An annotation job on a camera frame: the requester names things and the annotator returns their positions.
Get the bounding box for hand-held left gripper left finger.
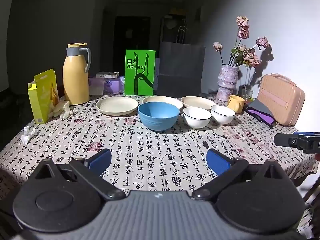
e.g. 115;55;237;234
32;148;126;201

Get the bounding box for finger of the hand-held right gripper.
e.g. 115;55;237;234
273;133;300;147

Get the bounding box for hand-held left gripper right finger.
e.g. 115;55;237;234
192;149;288;201

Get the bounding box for white bowl with black rim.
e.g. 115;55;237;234
183;107;212;129
210;105;236;125

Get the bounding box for cream plate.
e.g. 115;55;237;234
181;96;217;111
142;96;184;110
96;96;139;116

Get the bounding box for blue ribbed bowl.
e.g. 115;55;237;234
138;102;180;131

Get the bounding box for grey and purple pouch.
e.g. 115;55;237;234
244;98;277;128

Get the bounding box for pink small suitcase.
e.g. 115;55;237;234
257;73;306;126

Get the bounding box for calligraphy print tablecloth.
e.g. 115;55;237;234
0;92;319;200

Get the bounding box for clear glass cup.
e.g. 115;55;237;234
241;87;254;100

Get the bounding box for yellow mug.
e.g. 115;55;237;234
227;95;245;114

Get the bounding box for white disposable gloves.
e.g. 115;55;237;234
49;100;73;120

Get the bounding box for crumpled white tissue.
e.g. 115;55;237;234
21;127;38;145

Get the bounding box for yellow thermos jug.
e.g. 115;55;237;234
63;43;91;105

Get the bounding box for yellow snack box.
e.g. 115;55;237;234
27;69;59;124

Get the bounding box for small white carton box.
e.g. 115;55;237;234
96;72;119;79

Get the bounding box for green paper bag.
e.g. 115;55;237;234
124;49;156;96

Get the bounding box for dried pink roses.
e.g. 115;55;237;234
213;16;272;68

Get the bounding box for dark grey paper bag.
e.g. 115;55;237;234
157;26;206;98

